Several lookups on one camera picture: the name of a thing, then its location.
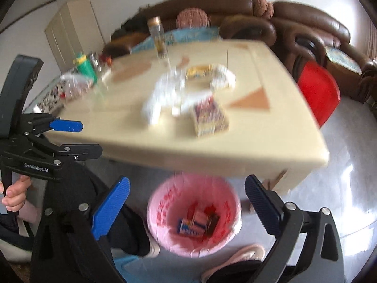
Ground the blue medicine box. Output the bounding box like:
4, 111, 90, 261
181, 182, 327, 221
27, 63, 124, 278
177, 217, 207, 238

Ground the green thermos bottle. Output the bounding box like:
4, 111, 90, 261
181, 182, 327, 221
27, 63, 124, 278
74, 52, 98, 84

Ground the brown patterned box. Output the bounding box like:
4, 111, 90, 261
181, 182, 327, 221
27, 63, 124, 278
193, 99, 230, 137

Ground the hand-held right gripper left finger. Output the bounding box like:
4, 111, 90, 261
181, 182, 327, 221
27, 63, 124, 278
31, 177, 130, 283

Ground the plastic bag of food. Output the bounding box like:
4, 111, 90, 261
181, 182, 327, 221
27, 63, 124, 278
57, 72, 95, 101

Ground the small red box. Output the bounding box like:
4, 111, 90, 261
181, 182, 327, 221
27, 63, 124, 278
187, 202, 204, 219

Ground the person's left hand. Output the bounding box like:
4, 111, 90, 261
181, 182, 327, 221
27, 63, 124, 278
0, 175, 32, 213

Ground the blue floral seat cover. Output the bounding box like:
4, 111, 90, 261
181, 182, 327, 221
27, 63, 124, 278
325, 46, 363, 75

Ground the red plastic stool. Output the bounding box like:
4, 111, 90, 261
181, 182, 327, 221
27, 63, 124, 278
297, 61, 341, 128

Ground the clear glass jar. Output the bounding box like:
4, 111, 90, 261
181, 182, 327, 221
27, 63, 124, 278
88, 52, 102, 73

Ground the blue floral blanket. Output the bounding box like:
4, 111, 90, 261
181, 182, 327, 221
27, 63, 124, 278
131, 26, 220, 54

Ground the black white patterned cover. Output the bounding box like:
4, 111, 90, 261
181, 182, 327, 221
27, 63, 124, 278
25, 74, 68, 115

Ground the bin with pink liner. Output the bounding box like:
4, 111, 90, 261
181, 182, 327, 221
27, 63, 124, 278
147, 173, 242, 258

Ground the cream wardrobe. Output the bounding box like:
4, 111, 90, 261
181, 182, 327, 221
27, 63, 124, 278
44, 0, 105, 71

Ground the crumpled clear plastic bag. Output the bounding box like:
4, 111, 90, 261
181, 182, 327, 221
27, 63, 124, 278
141, 68, 213, 126

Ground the crumpled white paper ball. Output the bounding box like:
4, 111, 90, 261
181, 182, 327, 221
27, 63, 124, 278
210, 64, 236, 89

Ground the pink round cushion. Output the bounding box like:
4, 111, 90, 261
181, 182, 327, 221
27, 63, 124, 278
176, 7, 208, 28
252, 0, 274, 18

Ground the dark clothes pile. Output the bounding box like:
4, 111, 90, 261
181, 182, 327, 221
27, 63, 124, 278
110, 16, 154, 40

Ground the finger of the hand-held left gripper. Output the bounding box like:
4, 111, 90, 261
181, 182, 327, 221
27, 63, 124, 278
14, 136, 103, 166
23, 113, 84, 138

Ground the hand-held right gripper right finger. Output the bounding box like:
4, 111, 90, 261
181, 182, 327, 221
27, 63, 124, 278
245, 175, 346, 283

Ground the glass tea bottle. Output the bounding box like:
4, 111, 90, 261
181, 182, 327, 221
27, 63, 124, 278
147, 17, 169, 59

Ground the long brown leather sofa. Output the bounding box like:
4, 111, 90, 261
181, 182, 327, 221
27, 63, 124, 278
103, 0, 277, 56

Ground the brown leather armchair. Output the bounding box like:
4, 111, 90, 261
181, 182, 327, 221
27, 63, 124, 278
271, 1, 377, 104

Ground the person's right leg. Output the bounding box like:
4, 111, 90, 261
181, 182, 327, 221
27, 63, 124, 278
206, 258, 266, 283

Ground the gold snack wrapper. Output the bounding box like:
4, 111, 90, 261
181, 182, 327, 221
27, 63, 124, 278
185, 64, 218, 80

